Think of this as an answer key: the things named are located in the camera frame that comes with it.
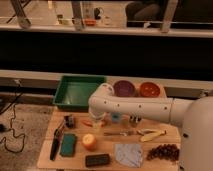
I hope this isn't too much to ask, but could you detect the bunch of dark grapes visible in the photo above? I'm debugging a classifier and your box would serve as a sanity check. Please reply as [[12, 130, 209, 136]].
[[146, 144, 179, 161]]

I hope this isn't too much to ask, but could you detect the black handled knife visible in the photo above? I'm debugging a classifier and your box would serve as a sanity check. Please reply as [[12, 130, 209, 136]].
[[50, 122, 64, 161]]

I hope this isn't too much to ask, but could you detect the dark metal can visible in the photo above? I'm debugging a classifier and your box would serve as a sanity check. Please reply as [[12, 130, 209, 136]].
[[129, 116, 141, 127]]

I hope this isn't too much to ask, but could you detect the orange bowl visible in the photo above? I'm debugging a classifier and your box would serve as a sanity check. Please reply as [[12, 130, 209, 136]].
[[139, 82, 160, 98]]

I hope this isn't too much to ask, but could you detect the black rectangular block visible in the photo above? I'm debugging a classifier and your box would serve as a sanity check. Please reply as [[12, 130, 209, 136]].
[[85, 154, 110, 167]]

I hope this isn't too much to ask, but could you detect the wooden board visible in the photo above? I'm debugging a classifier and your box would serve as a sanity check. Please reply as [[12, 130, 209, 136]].
[[37, 107, 180, 171]]

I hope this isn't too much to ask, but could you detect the small black binder clip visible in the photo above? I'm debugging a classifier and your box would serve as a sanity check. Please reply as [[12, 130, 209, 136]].
[[64, 115, 75, 128]]

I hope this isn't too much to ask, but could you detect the silver fork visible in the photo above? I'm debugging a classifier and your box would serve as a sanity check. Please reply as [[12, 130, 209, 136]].
[[103, 131, 134, 136]]

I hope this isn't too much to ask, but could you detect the orange apple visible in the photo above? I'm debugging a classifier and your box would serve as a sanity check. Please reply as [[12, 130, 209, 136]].
[[82, 134, 97, 151]]

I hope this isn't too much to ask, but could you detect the black cable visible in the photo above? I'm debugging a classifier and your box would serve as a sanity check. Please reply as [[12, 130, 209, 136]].
[[0, 79, 27, 154]]

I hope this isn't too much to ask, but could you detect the green sponge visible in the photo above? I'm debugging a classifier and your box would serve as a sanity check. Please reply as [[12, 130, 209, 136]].
[[60, 133, 77, 157]]

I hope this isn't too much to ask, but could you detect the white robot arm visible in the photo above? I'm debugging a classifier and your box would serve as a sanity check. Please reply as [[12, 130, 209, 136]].
[[88, 83, 213, 171]]

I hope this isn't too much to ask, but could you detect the grey blue cloth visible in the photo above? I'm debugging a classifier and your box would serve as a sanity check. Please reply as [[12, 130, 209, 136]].
[[114, 143, 143, 168]]

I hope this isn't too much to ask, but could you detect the purple bowl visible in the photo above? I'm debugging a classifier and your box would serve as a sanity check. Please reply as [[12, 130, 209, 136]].
[[113, 80, 136, 97]]

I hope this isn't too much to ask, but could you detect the blue cup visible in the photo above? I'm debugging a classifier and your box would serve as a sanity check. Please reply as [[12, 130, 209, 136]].
[[111, 113, 121, 123]]

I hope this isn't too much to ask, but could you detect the green plastic tray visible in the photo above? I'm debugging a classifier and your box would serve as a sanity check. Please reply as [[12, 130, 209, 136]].
[[53, 75, 106, 111]]

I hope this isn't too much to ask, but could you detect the yellow banana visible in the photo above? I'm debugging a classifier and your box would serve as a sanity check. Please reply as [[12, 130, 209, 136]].
[[138, 130, 166, 142]]

